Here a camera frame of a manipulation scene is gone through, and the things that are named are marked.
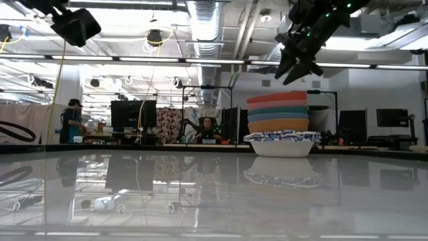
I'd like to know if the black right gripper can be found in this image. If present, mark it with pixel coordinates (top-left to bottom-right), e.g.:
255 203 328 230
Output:
274 0 370 86

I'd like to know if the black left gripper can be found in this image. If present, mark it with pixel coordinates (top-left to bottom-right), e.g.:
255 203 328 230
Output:
18 0 102 48

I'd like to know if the red-orange plastic bowl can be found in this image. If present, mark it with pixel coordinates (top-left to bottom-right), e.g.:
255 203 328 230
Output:
246 90 308 105

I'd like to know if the pink plastic bowl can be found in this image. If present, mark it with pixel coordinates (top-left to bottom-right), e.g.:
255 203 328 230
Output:
247 99 309 112

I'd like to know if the green plastic bowl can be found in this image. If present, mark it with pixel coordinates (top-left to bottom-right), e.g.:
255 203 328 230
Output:
247 106 310 116

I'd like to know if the blue plastic bowl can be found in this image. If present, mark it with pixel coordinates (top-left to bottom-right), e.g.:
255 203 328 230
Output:
247 112 310 124

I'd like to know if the yellow-orange plastic bowl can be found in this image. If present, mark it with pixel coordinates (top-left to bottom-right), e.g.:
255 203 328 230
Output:
247 118 310 135

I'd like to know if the black round ceiling device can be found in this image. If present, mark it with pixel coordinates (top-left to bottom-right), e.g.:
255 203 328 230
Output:
146 29 164 47

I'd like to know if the black monitor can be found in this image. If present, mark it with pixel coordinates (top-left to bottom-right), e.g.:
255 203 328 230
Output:
338 108 368 139
110 100 157 130
376 108 410 129

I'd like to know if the person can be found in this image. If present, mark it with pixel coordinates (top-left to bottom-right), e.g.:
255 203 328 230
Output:
59 98 87 145
195 116 224 142

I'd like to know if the white banner with black logo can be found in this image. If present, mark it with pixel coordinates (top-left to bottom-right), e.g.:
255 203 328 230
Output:
0 104 48 146

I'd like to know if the cluttered background desk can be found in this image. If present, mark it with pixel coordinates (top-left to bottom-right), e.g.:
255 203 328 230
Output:
55 122 143 146

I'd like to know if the floral patterned curtain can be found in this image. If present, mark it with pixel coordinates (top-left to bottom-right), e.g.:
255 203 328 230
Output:
152 106 184 145

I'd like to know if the black metal rig frame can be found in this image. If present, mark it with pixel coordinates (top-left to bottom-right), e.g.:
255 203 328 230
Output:
182 86 234 145
306 89 338 135

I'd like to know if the frame bar with light strips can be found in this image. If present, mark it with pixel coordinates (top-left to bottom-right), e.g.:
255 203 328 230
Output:
0 53 428 72

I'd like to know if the silver ribbed ceiling duct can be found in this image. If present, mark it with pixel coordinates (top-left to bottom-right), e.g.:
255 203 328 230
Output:
186 0 224 106

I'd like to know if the black aluminium table frame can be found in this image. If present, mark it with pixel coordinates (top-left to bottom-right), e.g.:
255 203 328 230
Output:
0 143 428 162

